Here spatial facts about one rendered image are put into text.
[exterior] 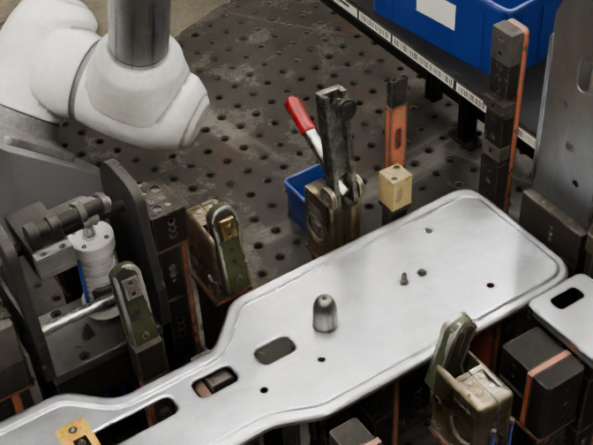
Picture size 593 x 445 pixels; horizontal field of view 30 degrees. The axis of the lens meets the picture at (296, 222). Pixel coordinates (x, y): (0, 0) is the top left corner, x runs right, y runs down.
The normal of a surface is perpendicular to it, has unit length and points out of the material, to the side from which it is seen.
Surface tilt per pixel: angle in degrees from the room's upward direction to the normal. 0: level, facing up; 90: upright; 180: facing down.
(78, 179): 90
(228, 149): 0
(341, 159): 81
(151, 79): 66
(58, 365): 0
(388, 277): 0
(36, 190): 90
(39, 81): 58
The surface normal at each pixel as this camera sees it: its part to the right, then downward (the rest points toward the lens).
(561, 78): -0.83, 0.40
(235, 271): 0.53, 0.38
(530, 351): -0.04, -0.74
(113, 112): -0.37, 0.71
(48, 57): -0.05, 0.00
